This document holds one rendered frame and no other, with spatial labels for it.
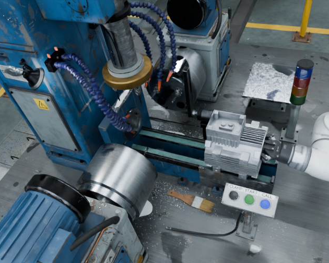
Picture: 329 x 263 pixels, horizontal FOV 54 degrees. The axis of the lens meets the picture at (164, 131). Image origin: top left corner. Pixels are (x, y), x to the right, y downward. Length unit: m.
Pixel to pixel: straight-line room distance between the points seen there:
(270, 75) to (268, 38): 1.97
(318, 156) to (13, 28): 1.05
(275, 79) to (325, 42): 2.02
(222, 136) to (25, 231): 0.70
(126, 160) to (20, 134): 1.53
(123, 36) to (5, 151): 1.62
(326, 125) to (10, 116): 2.87
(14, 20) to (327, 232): 1.27
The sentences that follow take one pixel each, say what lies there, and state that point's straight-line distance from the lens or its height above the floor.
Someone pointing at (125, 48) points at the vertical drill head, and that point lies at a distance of 1.09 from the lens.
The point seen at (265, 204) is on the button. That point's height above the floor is 1.07.
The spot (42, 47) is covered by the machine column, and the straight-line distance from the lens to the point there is 1.11.
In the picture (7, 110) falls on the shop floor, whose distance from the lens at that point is 3.57.
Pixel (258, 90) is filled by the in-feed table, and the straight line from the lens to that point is 1.65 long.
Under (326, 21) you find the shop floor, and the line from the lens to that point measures 4.03.
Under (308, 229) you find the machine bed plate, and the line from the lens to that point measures 1.38.
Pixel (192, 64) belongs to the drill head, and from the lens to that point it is 1.47.
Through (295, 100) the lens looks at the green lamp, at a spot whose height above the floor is 1.05.
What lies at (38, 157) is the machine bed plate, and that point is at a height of 0.80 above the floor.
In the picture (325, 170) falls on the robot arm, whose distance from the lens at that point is 1.22.
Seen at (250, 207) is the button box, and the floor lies 1.05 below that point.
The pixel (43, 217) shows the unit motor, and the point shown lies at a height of 1.34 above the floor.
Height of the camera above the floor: 2.01
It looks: 48 degrees down
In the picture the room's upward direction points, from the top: 12 degrees counter-clockwise
